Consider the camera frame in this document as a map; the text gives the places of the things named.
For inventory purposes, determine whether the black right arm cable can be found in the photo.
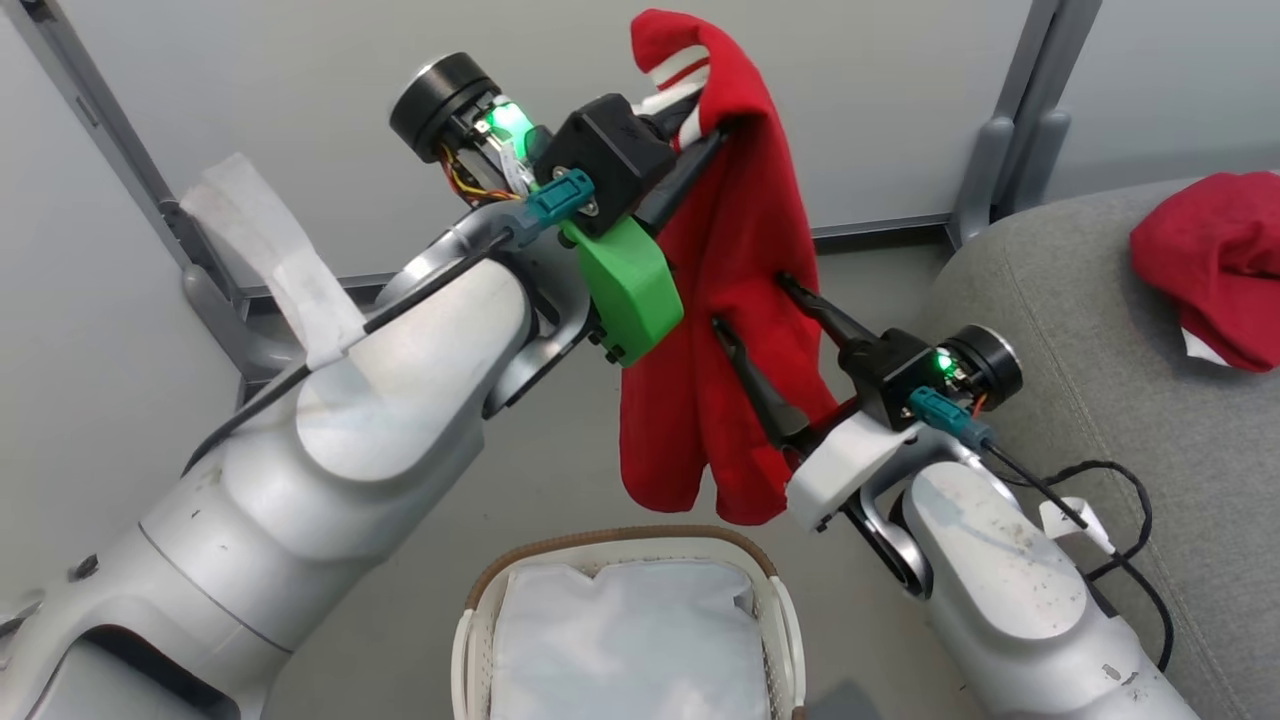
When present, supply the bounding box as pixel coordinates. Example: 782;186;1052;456
984;442;1177;673

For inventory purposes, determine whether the grey fabric sofa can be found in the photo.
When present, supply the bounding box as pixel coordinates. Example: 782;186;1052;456
915;178;1280;720

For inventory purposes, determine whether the teal left cable connector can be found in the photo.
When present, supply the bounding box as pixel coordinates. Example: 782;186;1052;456
524;168;597;229

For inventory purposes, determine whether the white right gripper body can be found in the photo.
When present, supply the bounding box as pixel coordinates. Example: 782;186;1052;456
785;324;1024;533

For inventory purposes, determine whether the teal cable connector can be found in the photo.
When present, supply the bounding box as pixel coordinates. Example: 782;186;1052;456
908;388;993;448
524;168;597;229

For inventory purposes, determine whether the white tape strip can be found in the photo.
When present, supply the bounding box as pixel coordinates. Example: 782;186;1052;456
180;153;369;371

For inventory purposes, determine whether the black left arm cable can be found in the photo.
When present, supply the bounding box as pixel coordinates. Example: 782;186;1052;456
183;228;533;475

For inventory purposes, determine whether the red garment with white stripes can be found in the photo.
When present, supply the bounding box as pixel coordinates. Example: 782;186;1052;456
618;8;843;527

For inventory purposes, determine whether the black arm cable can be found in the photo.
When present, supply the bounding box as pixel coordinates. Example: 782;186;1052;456
183;228;533;475
984;442;1177;673

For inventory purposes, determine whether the teal right cable connector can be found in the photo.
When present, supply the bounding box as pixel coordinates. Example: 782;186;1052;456
908;388;993;448

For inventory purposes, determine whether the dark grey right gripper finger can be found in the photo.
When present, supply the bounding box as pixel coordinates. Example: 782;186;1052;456
775;271;883;363
711;317;813;453

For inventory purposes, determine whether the white laundry basket brown rim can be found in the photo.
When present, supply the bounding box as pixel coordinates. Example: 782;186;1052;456
452;525;807;720

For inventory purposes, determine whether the grey partition post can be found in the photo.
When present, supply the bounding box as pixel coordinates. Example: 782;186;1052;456
0;0;206;273
994;0;1103;213

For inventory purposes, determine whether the grey partition foot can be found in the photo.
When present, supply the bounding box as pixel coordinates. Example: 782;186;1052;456
950;117;1031;249
1030;108;1077;207
180;264;306;379

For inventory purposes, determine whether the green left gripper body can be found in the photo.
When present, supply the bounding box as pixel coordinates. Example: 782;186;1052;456
388;50;687;367

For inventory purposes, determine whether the white basket liner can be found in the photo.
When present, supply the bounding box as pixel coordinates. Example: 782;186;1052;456
488;558;773;720

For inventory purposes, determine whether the small white tape tag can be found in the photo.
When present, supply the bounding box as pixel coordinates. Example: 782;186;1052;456
1038;496;1117;553

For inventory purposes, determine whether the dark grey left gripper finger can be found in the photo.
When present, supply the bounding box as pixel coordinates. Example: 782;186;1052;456
634;124;733;237
642;100;705;143

